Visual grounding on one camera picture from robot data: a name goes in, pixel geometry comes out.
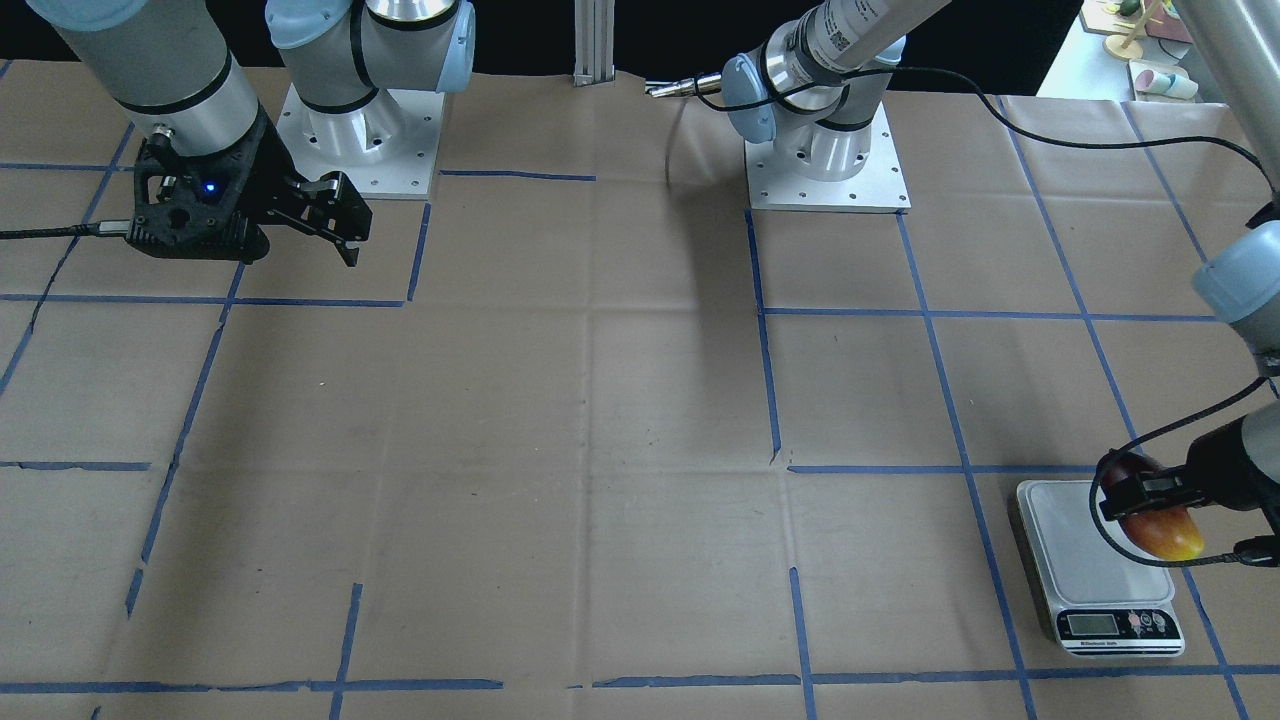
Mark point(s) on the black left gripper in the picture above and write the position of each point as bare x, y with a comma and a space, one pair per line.
1222, 462

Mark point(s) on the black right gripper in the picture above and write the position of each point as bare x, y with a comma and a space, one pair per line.
267, 168

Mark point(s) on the red yellow mango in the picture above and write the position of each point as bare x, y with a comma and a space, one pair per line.
1166, 534

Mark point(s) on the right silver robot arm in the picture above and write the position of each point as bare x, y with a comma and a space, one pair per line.
167, 62

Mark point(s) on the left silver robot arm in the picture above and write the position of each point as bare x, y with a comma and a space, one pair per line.
821, 70

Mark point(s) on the silver digital kitchen scale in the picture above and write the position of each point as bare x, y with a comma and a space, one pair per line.
1094, 602

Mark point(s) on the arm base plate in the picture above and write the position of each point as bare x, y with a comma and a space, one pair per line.
816, 168
388, 148

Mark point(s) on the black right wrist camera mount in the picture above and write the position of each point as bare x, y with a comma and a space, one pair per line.
193, 207

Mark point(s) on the aluminium frame post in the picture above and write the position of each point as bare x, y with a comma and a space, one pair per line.
594, 41

